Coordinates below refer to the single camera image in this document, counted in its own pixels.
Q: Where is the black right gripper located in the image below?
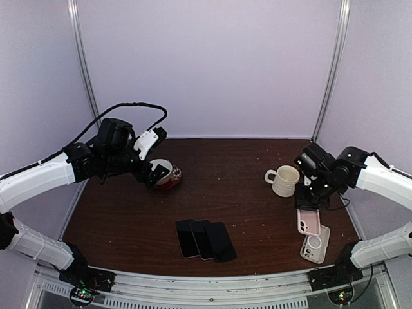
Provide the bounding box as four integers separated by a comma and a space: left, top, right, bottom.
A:
294, 173, 337, 211

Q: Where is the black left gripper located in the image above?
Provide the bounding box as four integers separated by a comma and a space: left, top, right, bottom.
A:
104, 137, 170, 187

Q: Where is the pink phone case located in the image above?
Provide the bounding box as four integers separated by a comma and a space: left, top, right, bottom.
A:
297, 209, 321, 236

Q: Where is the black smartphone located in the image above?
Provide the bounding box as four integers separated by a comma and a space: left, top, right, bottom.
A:
175, 218, 199, 259
190, 220, 214, 261
205, 222, 238, 263

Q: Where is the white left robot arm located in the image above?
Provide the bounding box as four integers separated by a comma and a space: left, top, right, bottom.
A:
1, 142, 173, 286

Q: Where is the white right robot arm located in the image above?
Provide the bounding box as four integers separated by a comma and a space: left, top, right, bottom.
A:
294, 142, 411, 285

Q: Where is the clear phone case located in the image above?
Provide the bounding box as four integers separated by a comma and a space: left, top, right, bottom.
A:
300, 225, 330, 264

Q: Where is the white ceramic bowl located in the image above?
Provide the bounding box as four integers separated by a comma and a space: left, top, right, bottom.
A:
150, 158, 173, 187

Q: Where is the cream ceramic mug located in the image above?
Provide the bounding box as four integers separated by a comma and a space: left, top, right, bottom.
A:
264, 165, 300, 198

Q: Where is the right circuit board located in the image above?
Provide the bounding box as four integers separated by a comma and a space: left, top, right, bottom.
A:
328, 287, 354, 306

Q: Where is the circuit board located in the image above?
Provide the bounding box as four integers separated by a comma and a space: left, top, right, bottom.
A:
69, 287, 97, 307
328, 287, 354, 306

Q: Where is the left circuit board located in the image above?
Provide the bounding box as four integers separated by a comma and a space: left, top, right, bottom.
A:
69, 287, 97, 307

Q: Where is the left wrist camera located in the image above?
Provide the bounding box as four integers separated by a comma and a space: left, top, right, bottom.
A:
133, 127, 167, 161

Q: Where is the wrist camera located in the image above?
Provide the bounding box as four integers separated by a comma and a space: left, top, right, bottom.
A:
294, 142, 335, 178
133, 127, 167, 161

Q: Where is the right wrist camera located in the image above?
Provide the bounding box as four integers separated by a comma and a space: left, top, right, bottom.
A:
294, 142, 335, 178

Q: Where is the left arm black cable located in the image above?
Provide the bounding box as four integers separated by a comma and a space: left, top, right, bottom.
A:
38, 101, 169, 165

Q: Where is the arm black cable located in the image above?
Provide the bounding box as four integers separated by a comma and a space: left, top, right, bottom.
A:
366, 151, 412, 181
38, 101, 169, 165

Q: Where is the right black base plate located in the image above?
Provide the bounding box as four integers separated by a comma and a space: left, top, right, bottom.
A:
307, 266, 363, 292

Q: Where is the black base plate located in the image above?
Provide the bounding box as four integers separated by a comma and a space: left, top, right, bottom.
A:
307, 266, 363, 292
58, 268, 115, 292

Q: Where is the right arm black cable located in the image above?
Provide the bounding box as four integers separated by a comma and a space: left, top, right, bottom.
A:
366, 151, 412, 181

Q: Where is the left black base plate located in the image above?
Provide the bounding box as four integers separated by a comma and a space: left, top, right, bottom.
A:
58, 268, 115, 292

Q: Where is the aluminium front rail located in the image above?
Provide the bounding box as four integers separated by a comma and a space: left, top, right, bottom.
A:
32, 268, 392, 309

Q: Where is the left aluminium frame post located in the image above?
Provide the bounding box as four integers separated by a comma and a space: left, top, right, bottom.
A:
67, 0, 100, 119

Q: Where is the aluminium frame post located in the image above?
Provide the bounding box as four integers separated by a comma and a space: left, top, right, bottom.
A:
67, 0, 100, 119
311, 0, 351, 142

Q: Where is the right aluminium frame post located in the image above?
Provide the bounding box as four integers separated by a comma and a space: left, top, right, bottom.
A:
311, 0, 351, 142

